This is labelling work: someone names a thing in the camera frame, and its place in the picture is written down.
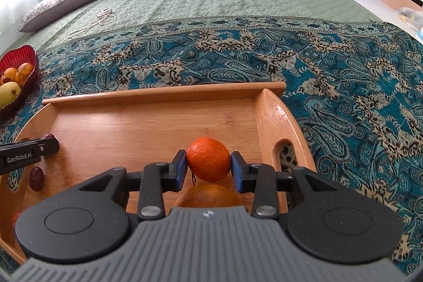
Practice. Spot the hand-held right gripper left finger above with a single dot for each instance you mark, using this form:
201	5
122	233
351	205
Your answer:
180	169

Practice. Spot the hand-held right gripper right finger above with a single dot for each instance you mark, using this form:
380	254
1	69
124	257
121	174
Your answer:
237	173

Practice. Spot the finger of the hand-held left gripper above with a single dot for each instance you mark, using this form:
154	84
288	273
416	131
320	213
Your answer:
49	147

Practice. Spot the red date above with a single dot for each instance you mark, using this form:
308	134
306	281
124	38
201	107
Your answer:
36	178
49	137

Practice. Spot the small tangerine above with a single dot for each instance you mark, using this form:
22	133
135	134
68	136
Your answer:
209	159

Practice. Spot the brownish orange round fruit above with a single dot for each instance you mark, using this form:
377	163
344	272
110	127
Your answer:
211	197

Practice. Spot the wooden tray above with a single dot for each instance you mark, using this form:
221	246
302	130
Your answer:
132	123

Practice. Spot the yellow mango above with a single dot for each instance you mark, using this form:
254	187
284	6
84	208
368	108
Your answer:
8	93

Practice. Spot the small reddish orange mango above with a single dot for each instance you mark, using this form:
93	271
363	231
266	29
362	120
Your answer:
25	70
9	74

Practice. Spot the red glass bowl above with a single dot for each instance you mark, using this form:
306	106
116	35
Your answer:
28	54

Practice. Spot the blue paisley blanket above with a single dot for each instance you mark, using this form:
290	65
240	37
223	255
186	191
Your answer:
330	70

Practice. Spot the floral pillow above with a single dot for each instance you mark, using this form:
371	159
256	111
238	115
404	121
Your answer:
66	1

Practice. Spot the light blue item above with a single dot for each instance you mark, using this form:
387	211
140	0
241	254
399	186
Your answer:
420	35

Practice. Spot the clear plastic bag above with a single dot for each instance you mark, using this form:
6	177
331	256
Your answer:
411	16

